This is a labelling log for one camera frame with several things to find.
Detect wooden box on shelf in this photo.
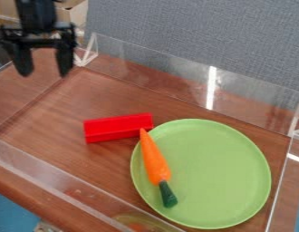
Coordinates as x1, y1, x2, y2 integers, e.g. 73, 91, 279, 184
0, 0, 88, 26

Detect clear acrylic enclosure walls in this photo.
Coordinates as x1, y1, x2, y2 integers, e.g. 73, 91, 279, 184
0, 35, 299, 232

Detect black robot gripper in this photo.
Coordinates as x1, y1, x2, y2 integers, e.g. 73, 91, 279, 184
0, 0, 76, 77

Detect green round plate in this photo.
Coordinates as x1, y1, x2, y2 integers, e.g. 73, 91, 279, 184
131, 119, 271, 229

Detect orange toy carrot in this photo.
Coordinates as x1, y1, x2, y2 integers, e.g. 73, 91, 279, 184
140, 129, 177, 208

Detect red rectangular block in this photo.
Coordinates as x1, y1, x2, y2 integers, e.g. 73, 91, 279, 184
84, 112, 153, 143

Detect clear acrylic corner bracket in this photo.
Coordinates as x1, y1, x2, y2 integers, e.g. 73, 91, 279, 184
73, 33, 99, 67

